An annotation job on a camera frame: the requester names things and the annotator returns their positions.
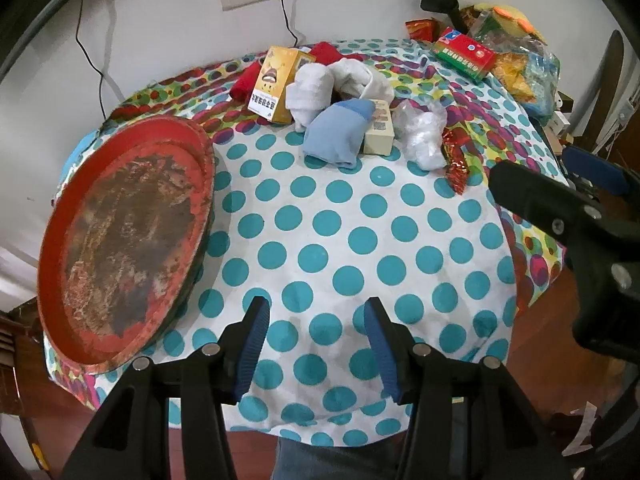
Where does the clear plastic bag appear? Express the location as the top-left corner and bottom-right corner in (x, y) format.
(392, 100), (448, 171)

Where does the person's jeans leg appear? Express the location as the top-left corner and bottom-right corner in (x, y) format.
(270, 437), (416, 480)

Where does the small beige box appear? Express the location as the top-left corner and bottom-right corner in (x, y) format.
(362, 100), (396, 156)

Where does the red sock with gold embroidery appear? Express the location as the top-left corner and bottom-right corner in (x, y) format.
(231, 61), (264, 102)

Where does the yellow cardboard box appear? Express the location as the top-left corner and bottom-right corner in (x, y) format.
(247, 46), (313, 125)

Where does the small red packet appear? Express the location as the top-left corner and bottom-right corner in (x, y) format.
(405, 17), (441, 41)

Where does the light blue sock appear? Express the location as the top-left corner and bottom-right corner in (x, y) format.
(302, 99), (376, 170)

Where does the brown slatted wooden furniture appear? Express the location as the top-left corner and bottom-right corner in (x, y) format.
(0, 310), (23, 416)

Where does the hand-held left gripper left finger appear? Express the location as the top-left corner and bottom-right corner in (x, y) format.
(60, 296), (271, 480)

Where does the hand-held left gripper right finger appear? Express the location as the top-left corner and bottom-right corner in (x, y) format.
(363, 297), (573, 480)

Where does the dark wooden chair back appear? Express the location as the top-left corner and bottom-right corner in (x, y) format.
(575, 29), (626, 138)

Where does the thick black cable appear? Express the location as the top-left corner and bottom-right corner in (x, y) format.
(75, 0), (121, 133)

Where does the red round worn tray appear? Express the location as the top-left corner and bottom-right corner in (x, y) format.
(37, 116), (217, 373)

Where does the plain red sock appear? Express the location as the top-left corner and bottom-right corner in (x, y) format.
(309, 41), (363, 67)

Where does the light blue cloth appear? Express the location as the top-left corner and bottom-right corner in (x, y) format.
(57, 130), (101, 186)

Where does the dark wooden side table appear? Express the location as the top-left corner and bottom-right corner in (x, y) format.
(0, 297), (63, 480)

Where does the white sock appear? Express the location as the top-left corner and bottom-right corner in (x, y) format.
(286, 66), (333, 133)
(332, 58), (396, 108)

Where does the red foil snack wrapper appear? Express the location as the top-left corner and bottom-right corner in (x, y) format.
(440, 127), (471, 196)

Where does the polka dot tablecloth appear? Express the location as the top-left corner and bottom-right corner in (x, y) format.
(42, 37), (571, 448)

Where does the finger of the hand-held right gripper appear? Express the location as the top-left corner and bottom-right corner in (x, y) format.
(489, 160), (640, 361)
(562, 146), (640, 248)

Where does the red and green box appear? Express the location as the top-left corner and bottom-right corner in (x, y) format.
(432, 27), (496, 83)

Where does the thin black adapter cable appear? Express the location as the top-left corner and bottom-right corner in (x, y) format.
(279, 0), (307, 47)

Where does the clear bag of snacks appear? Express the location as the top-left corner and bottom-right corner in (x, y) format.
(460, 5), (561, 116)

